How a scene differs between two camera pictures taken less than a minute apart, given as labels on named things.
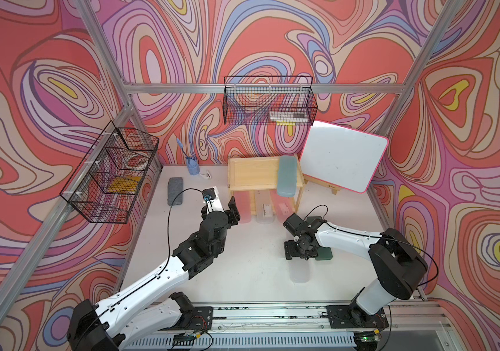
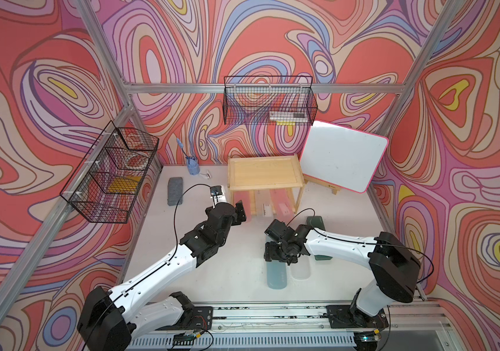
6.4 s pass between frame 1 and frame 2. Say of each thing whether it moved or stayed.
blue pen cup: stayed
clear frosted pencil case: stayed
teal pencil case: moved
